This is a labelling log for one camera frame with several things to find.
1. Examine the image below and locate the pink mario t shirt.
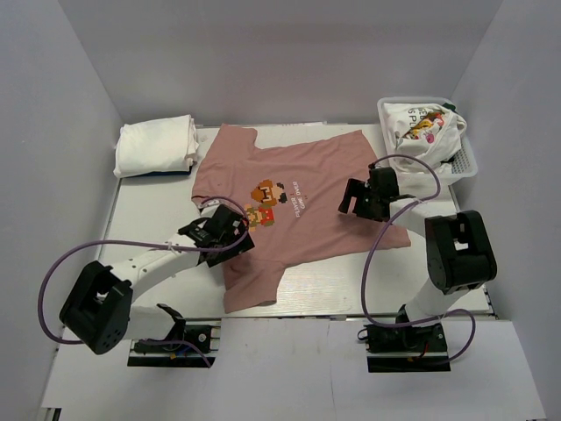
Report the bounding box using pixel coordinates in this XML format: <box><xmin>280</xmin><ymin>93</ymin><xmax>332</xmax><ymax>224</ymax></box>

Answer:
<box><xmin>192</xmin><ymin>125</ymin><xmax>411</xmax><ymax>313</ymax></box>

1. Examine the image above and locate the white green spongebob t shirt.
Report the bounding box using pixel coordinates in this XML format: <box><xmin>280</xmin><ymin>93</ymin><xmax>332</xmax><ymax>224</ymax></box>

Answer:
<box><xmin>379</xmin><ymin>102</ymin><xmax>467</xmax><ymax>175</ymax></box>

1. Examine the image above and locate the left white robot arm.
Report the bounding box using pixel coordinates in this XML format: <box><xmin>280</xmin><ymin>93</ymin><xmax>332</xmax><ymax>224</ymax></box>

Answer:
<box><xmin>60</xmin><ymin>200</ymin><xmax>254</xmax><ymax>355</ymax></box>

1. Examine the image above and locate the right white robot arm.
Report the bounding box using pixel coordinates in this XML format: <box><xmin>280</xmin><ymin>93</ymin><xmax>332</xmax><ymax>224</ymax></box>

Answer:
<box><xmin>338</xmin><ymin>164</ymin><xmax>497</xmax><ymax>350</ymax></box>

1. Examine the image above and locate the folded white t shirt stack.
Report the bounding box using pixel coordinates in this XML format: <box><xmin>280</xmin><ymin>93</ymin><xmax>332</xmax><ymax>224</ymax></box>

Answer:
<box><xmin>113</xmin><ymin>114</ymin><xmax>199</xmax><ymax>179</ymax></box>

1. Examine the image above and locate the folded dark blue t shirt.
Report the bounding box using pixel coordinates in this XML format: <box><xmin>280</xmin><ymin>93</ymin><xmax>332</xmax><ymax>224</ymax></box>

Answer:
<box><xmin>113</xmin><ymin>166</ymin><xmax>193</xmax><ymax>179</ymax></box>

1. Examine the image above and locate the white plastic basket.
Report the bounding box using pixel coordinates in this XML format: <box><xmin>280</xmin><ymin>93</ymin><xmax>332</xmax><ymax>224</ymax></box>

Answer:
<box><xmin>377</xmin><ymin>96</ymin><xmax>478</xmax><ymax>186</ymax></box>

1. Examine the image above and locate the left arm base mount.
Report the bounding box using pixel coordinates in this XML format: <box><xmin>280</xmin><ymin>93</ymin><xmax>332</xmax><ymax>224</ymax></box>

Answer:
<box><xmin>127</xmin><ymin>320</ymin><xmax>221</xmax><ymax>368</ymax></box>

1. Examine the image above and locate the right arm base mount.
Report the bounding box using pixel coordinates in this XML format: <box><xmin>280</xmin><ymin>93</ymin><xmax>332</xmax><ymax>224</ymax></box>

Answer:
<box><xmin>357</xmin><ymin>324</ymin><xmax>451</xmax><ymax>374</ymax></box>

